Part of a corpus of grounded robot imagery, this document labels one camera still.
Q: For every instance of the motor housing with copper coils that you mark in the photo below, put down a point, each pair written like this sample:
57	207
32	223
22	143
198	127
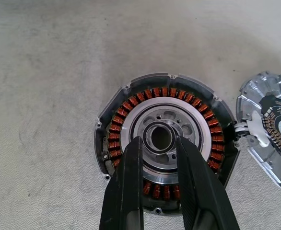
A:
169	93

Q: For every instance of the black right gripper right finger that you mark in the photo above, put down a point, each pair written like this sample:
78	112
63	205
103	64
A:
202	191

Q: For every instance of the silver motor lid circuit board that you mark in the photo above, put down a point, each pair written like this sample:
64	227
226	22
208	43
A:
258	91

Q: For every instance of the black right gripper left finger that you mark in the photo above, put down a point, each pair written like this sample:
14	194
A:
125	187

